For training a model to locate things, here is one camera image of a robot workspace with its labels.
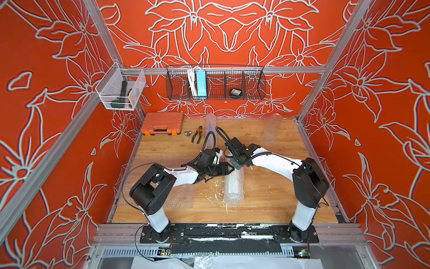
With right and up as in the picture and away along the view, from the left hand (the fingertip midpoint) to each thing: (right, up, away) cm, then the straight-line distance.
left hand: (231, 169), depth 88 cm
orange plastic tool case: (-44, +26, +23) cm, 56 cm away
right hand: (+3, +5, +3) cm, 7 cm away
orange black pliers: (-19, +21, +25) cm, 38 cm away
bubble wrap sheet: (-25, -13, -4) cm, 29 cm away
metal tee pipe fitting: (-26, +19, +22) cm, 40 cm away
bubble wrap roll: (+1, -7, -8) cm, 11 cm away
